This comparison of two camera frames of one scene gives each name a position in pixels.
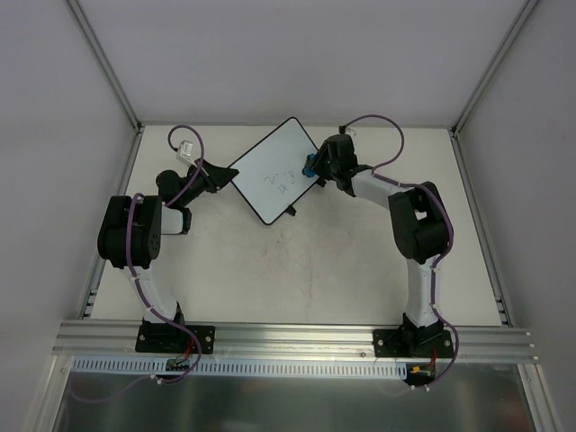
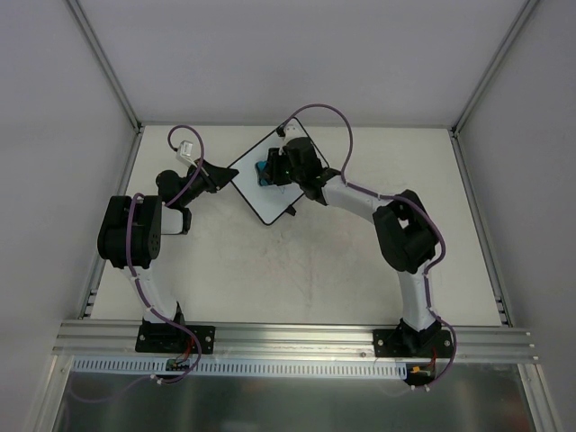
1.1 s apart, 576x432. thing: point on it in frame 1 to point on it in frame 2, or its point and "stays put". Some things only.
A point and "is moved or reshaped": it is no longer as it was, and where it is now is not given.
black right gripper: x=325 y=159 to x=272 y=168
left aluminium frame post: x=107 y=64 stays put
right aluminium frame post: x=493 y=67 stays put
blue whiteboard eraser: x=309 y=171 is moved or reshaped
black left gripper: x=209 y=175 stays put
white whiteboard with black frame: x=270 y=170 stays put
